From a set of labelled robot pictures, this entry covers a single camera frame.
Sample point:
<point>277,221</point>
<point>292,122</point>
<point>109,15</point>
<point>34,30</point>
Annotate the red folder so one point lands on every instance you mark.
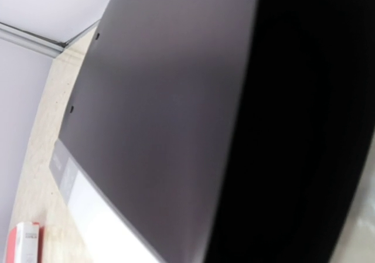
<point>24,243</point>

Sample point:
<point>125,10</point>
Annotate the left aluminium frame post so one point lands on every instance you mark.
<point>37,43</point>

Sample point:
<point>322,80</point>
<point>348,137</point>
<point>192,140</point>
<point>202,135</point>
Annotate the black folder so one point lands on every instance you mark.
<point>219,130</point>

